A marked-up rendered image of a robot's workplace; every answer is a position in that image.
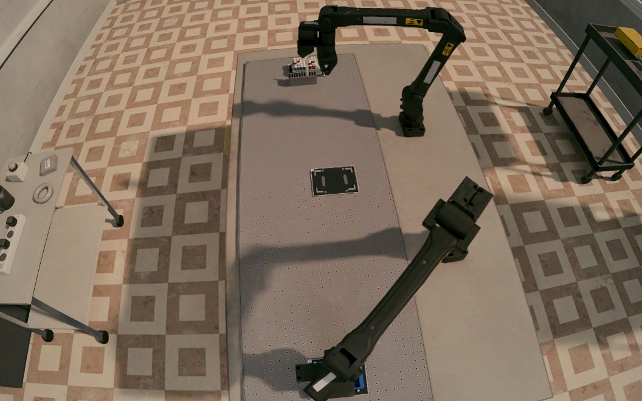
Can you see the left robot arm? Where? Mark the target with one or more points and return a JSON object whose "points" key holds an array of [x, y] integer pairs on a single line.
{"points": [[457, 216]]}

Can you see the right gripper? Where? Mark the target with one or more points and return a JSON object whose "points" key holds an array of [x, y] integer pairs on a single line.
{"points": [[331, 61]]}

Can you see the blue tube carrier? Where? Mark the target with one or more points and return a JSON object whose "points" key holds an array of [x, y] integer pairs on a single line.
{"points": [[359, 383]]}

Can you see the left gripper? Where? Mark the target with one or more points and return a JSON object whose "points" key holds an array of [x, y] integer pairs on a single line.
{"points": [[347, 389]]}

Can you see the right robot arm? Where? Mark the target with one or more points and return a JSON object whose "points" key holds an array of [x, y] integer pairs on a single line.
{"points": [[333, 16]]}

